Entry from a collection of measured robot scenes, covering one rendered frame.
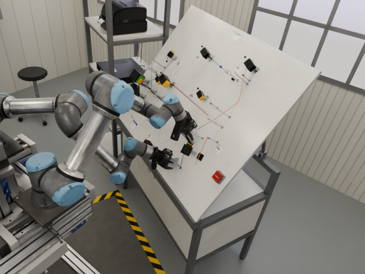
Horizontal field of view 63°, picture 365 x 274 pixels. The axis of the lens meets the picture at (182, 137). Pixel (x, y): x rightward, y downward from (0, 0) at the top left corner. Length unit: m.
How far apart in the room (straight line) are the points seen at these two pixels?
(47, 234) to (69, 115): 0.53
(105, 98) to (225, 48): 1.04
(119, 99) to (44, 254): 0.71
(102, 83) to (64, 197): 0.45
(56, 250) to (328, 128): 2.70
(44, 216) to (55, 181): 0.23
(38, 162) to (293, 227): 2.38
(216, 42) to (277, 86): 0.58
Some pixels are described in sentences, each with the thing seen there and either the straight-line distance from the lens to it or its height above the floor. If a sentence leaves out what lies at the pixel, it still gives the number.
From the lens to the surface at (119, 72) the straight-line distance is 2.58.
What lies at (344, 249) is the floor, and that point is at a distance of 3.17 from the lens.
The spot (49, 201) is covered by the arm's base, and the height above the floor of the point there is 1.20.
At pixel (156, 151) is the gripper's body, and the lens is 1.64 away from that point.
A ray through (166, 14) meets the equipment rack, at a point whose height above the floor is 1.61.
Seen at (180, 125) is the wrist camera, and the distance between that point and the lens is 1.63.
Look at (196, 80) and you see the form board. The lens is 2.01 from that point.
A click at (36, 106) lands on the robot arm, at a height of 1.39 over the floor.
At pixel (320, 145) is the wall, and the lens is 3.44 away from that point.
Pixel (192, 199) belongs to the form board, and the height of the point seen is 0.92.
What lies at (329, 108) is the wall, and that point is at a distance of 3.24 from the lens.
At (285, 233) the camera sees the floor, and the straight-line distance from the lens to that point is 3.01.
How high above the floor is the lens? 2.25
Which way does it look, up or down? 37 degrees down
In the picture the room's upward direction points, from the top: 7 degrees clockwise
